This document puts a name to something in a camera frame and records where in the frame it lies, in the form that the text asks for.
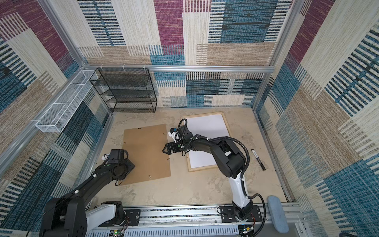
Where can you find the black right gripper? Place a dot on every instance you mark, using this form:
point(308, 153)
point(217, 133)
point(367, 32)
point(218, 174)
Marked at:
point(168, 146)

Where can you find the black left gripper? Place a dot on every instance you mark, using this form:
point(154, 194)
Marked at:
point(131, 167)

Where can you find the brown cardboard backing board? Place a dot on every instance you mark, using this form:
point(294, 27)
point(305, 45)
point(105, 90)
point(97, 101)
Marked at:
point(145, 145)

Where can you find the light wooden picture frame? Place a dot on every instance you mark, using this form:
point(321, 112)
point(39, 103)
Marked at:
point(189, 169)

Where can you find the white bordered dark photo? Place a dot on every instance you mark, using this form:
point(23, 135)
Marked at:
point(207, 127)

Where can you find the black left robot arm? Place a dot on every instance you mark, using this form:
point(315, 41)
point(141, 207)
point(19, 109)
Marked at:
point(66, 216)

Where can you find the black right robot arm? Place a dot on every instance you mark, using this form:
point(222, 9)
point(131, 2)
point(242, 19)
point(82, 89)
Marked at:
point(231, 156)

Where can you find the small white object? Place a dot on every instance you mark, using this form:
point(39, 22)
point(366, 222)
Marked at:
point(105, 157)

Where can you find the black marker pen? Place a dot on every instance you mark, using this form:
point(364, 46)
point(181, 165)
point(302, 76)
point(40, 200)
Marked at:
point(258, 159)

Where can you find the grey blue padded object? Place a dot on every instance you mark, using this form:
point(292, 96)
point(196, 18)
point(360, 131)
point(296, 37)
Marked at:
point(277, 214)

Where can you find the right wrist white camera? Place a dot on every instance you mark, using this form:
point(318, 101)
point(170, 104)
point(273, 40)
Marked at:
point(174, 134)

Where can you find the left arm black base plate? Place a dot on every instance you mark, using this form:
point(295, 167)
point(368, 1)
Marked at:
point(128, 217)

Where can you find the black wire mesh shelf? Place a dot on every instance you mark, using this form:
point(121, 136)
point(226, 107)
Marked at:
point(125, 90)

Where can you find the white wire mesh basket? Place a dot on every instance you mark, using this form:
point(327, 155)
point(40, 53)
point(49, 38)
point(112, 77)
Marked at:
point(58, 115)

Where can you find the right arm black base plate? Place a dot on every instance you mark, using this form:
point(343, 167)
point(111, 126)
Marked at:
point(228, 215)

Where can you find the aluminium front rail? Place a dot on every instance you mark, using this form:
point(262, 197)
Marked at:
point(201, 221)

